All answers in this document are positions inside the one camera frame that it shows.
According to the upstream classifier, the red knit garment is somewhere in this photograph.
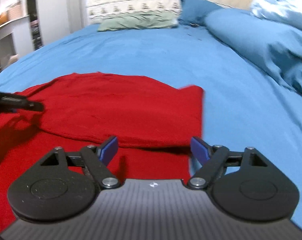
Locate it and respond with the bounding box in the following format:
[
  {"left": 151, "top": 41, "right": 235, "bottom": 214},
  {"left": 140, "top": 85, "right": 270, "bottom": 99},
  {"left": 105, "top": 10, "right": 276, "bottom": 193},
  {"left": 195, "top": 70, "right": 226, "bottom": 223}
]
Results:
[{"left": 0, "top": 73, "right": 204, "bottom": 231}]

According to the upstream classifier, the white shelf unit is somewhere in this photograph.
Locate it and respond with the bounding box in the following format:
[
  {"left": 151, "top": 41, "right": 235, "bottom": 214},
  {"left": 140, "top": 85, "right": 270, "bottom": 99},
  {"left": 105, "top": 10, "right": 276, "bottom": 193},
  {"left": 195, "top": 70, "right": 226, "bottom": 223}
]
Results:
[{"left": 0, "top": 0, "right": 34, "bottom": 70}]

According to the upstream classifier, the blue bed sheet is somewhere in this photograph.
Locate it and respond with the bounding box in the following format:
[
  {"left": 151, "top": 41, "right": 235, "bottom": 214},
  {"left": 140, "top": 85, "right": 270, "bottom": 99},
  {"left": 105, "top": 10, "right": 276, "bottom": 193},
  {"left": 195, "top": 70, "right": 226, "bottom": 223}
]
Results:
[{"left": 0, "top": 25, "right": 302, "bottom": 228}]

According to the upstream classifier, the white wardrobe cabinet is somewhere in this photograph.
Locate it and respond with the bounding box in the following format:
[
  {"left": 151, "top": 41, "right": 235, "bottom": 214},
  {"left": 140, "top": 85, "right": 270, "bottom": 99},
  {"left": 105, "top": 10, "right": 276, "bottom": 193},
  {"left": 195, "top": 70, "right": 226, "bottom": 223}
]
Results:
[{"left": 27, "top": 0, "right": 85, "bottom": 49}]

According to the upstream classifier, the cream patterned pillow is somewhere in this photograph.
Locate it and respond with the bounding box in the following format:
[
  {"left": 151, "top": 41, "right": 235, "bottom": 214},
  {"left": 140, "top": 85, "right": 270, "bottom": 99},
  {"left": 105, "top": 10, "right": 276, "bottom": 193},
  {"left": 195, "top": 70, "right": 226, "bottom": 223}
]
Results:
[{"left": 86, "top": 0, "right": 182, "bottom": 24}]

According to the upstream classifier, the blue rolled duvet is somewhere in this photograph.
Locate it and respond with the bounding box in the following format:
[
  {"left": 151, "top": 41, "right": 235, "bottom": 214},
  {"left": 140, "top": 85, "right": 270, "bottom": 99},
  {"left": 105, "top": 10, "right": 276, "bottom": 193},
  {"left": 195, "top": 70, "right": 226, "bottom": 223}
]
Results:
[{"left": 204, "top": 9, "right": 302, "bottom": 95}]

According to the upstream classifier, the green pillow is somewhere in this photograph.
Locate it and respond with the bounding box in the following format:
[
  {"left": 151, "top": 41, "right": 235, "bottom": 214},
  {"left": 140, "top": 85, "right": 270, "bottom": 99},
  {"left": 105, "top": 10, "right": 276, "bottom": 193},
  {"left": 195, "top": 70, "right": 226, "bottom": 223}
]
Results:
[{"left": 97, "top": 11, "right": 179, "bottom": 32}]

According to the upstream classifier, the blue pillow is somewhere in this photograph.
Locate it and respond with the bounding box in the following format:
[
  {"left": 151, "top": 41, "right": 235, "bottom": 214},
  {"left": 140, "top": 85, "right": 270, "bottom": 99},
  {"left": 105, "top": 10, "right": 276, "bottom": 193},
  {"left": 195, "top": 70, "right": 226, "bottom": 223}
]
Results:
[{"left": 178, "top": 0, "right": 223, "bottom": 27}]

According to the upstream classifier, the light blue satin blanket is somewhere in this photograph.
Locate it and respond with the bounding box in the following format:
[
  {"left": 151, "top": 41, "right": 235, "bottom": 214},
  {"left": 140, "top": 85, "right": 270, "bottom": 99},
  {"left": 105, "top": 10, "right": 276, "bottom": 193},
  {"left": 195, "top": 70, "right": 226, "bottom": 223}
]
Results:
[{"left": 250, "top": 0, "right": 302, "bottom": 31}]

